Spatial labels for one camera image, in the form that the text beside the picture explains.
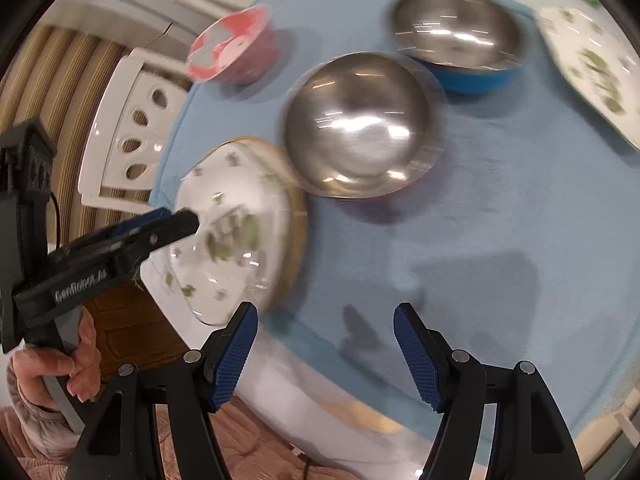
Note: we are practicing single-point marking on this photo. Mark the person's left forearm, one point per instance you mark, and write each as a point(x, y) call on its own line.
point(30, 425)

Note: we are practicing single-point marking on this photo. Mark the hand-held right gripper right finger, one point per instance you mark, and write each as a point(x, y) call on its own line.
point(417, 355)

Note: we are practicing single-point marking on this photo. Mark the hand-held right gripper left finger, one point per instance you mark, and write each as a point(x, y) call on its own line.
point(235, 355)

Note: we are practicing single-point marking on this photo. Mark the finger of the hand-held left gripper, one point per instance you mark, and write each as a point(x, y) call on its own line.
point(172, 230)
point(140, 221)

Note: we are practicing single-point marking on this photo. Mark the person's left hand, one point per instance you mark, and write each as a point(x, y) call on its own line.
point(50, 365)

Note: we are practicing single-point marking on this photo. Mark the hexagonal white leaf-print plate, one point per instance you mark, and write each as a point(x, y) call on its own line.
point(250, 185)
point(585, 60)

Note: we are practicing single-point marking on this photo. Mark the light blue placemat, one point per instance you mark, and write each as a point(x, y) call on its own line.
point(500, 210)

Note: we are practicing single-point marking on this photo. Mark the steel bowl blue exterior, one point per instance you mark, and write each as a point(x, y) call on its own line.
point(450, 30)

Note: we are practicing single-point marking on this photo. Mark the person's pink fleece clothing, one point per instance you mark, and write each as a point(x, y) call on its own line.
point(260, 440)

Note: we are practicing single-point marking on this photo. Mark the pink cartoon bowl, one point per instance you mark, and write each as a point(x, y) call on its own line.
point(225, 45)

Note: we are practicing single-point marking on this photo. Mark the steel bowl red exterior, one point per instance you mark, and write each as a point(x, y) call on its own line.
point(355, 120)

